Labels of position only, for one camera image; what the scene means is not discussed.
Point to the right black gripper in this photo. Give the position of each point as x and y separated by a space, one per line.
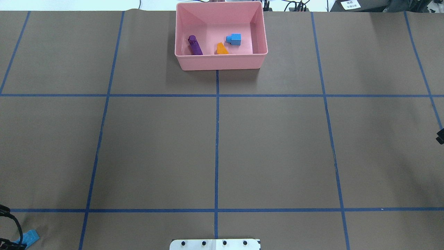
441 135

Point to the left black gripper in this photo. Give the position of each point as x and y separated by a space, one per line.
4 209

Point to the long light blue block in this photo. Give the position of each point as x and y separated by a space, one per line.
30 237

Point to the small blue cube block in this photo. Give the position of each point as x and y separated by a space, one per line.
234 39

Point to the orange sloped block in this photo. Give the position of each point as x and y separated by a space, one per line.
221 49

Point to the purple sloped block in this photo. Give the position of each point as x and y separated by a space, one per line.
194 45

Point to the black box with label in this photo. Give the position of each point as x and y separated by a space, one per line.
359 5

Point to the pink plastic box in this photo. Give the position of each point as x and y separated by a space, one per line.
211 22

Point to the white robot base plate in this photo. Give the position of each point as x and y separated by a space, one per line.
215 244

